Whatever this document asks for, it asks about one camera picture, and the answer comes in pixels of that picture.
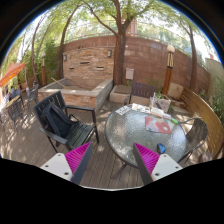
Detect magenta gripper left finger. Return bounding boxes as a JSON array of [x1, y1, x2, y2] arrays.
[[41, 143, 92, 185]]

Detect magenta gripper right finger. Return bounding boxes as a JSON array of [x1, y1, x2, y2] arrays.
[[133, 143, 182, 185]]

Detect dark blue computer mouse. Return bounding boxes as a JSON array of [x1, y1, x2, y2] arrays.
[[157, 143, 166, 154]]

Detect red patterned mouse pad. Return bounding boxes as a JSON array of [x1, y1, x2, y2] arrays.
[[145, 116, 171, 134]]

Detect black plastic patio chair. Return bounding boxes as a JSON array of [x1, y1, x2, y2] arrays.
[[33, 91, 99, 151]]

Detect round glass patio table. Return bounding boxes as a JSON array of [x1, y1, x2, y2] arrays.
[[105, 109, 187, 178]]

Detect green marker pen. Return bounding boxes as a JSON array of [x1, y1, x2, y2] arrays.
[[171, 118, 179, 124]]

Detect black backpack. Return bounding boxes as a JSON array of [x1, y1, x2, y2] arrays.
[[41, 103, 79, 138]]

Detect dark wicker chair right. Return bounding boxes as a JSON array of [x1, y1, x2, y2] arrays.
[[179, 118, 208, 162]]

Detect clear plastic bag on table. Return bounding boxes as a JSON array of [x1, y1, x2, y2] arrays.
[[149, 95, 171, 112]]

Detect white papers on table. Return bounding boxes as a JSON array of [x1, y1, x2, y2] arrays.
[[132, 103, 151, 114]]

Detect dark slatted chair behind table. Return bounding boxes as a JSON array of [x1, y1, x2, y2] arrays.
[[124, 82, 156, 105]]

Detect stone raised planter basin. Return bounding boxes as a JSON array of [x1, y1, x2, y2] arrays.
[[38, 78, 113, 110]]

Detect curved wooden bench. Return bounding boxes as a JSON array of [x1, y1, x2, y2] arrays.
[[181, 88, 224, 156]]

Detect metal chair far left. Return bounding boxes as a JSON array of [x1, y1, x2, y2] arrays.
[[26, 84, 39, 110]]

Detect orange patio umbrella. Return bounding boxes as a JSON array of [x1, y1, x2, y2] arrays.
[[0, 62, 25, 87]]

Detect large central tree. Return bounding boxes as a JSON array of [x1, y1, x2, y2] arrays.
[[80, 0, 155, 85]]

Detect grey box on wall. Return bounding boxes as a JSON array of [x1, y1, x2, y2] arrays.
[[126, 68, 134, 80]]

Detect wooden lamp post left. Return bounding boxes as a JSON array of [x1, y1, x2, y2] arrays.
[[41, 52, 46, 86]]

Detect wooden lamp post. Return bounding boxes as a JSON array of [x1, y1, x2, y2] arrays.
[[162, 45, 175, 95], [41, 52, 46, 86]]

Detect wooden lamp post right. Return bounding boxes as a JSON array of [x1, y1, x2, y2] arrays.
[[162, 45, 175, 95]]

